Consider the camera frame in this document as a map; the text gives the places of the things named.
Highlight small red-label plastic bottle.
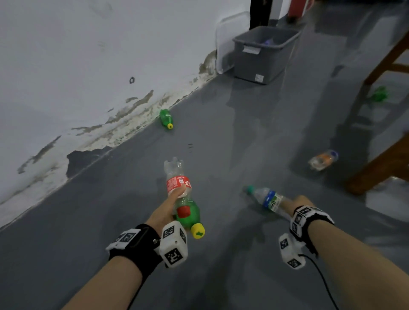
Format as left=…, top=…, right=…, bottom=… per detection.
left=163, top=156, right=193, bottom=208

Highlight white translucent bin lid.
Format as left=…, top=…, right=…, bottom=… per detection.
left=215, top=11, right=251, bottom=75

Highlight dark door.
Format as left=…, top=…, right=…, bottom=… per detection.
left=249, top=0, right=273, bottom=29

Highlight person's left forearm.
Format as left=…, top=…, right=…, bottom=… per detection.
left=62, top=255, right=144, bottom=310

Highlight orange-label blue-capped plastic bottle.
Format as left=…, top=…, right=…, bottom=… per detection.
left=308, top=149, right=339, bottom=172

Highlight red white cabinet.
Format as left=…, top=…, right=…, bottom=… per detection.
left=287, top=0, right=315, bottom=21

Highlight black wrist strap marker tiles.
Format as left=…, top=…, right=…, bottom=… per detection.
left=105, top=223, right=164, bottom=279
left=289, top=205, right=335, bottom=258

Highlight brown wooden table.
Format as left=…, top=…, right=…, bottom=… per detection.
left=346, top=30, right=409, bottom=196

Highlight person's right forearm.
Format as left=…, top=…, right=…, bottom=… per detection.
left=308, top=219, right=409, bottom=310

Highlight person's right hand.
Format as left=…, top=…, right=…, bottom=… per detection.
left=280, top=195, right=315, bottom=218

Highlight person's left hand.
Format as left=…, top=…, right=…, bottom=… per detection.
left=145, top=186, right=187, bottom=237

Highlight clear teal-capped plastic bottle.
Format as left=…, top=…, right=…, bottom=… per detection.
left=246, top=185, right=293, bottom=221

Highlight grey plastic storage bin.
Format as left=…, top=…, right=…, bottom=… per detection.
left=232, top=25, right=302, bottom=85

